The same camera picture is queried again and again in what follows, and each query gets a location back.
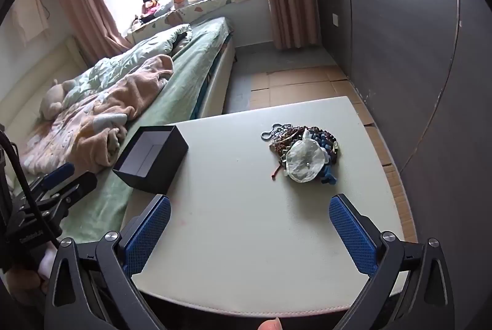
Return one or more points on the pink fleece blanket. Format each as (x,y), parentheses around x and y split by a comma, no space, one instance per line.
(127,95)

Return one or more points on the person's left hand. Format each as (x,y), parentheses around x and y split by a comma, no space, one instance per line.
(23,281)

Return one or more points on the pile of colourful toys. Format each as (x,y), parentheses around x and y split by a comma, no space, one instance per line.
(150,9)

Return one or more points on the cardboard floor sheets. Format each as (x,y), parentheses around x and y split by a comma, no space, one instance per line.
(307,78)

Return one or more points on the person's right hand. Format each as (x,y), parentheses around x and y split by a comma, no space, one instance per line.
(270,325)

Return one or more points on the bed with green sheet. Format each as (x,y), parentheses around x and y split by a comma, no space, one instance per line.
(184,84)

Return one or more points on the pile of beaded jewelry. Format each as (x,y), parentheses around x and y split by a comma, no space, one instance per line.
(319,138)

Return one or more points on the white wall socket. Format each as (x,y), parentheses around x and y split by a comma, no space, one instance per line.
(335,19)

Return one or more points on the green floral quilt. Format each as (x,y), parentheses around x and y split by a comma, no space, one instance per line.
(127,57)

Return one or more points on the printed window seat cushion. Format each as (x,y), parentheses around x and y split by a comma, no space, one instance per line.
(200,9)

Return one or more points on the black box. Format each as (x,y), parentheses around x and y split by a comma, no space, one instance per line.
(169,161)

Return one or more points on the translucent white flower ornament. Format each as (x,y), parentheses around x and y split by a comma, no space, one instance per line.
(305,161)

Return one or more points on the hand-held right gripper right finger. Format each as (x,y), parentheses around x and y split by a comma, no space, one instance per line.
(351,234)

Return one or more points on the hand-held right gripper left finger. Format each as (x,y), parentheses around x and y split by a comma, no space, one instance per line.
(150,234)

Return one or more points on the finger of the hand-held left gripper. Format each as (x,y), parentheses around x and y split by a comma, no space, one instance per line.
(57,174)
(78,186)

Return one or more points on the beige plush toy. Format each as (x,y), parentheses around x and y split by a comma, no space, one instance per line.
(53,101)

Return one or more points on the cream padded headboard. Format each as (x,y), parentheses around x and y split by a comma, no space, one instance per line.
(34,65)

